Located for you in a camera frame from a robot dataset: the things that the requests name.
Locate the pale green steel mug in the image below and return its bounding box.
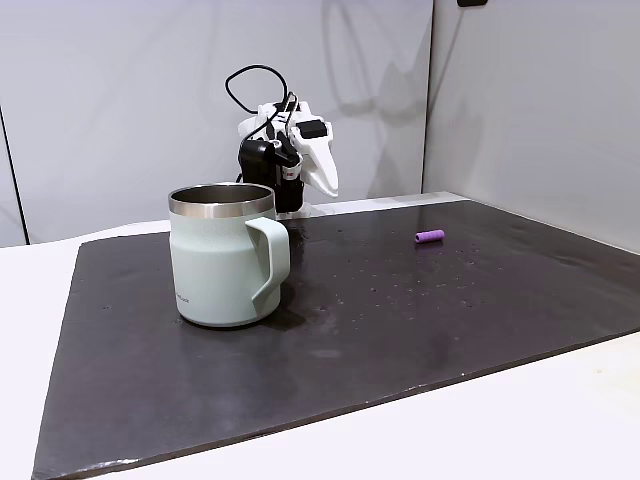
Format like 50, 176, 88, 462
168, 182, 292, 330

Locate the black table mat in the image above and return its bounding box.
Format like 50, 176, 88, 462
30, 198, 640, 480

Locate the black camera box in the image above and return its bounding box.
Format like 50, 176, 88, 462
238, 139, 276, 185

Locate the black cable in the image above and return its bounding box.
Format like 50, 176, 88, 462
224, 63, 302, 147

